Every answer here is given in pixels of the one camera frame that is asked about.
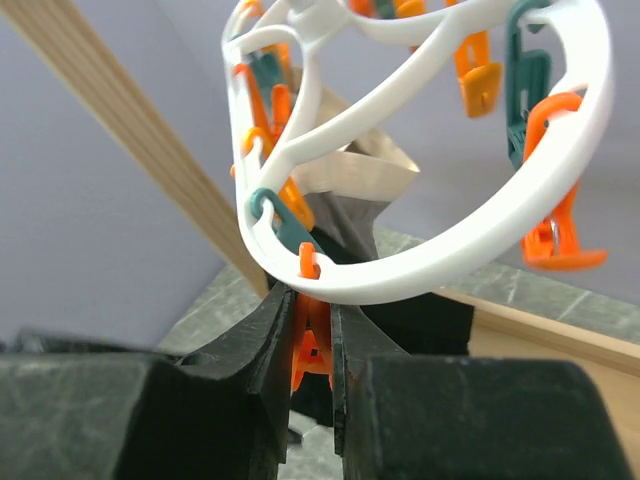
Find black underwear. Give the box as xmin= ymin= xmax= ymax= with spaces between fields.
xmin=291 ymin=227 xmax=474 ymax=427

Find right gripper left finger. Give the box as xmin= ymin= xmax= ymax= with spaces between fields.
xmin=1 ymin=285 xmax=296 ymax=479

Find teal clothes peg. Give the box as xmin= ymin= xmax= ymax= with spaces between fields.
xmin=504 ymin=0 xmax=552 ymax=170

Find white plastic clip hanger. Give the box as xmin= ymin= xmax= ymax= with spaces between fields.
xmin=221 ymin=1 xmax=614 ymax=305

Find wooden hanging rack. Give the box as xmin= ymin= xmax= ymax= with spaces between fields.
xmin=0 ymin=0 xmax=640 ymax=480

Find grey underwear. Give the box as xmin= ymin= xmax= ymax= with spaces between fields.
xmin=287 ymin=64 xmax=421 ymax=264

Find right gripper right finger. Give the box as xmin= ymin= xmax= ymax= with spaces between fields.
xmin=331 ymin=303 xmax=635 ymax=479

